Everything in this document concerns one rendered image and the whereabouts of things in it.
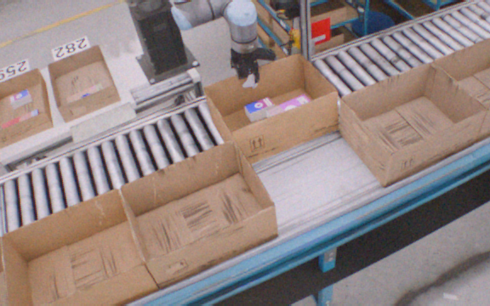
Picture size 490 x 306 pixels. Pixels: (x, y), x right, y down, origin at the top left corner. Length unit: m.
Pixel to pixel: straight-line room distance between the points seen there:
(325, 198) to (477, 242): 1.24
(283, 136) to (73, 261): 0.80
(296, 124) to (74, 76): 1.31
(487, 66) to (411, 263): 1.02
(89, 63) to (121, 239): 1.22
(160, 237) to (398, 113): 0.96
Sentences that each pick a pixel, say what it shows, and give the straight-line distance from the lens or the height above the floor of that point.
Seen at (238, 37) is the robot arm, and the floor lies 1.24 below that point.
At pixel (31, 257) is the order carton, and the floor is 0.89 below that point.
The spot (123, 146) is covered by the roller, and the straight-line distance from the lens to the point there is 1.99.
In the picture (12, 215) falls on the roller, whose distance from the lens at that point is 2.00.
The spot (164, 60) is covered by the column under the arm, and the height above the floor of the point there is 0.83.
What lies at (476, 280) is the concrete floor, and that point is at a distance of 2.46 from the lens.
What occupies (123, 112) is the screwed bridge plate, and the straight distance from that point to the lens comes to 2.14.
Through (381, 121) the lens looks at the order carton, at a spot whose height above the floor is 0.88.
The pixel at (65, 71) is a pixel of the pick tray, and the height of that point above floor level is 0.77.
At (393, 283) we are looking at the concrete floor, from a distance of 2.36.
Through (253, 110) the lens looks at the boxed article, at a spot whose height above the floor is 0.93.
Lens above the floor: 2.11
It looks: 48 degrees down
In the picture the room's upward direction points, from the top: 10 degrees counter-clockwise
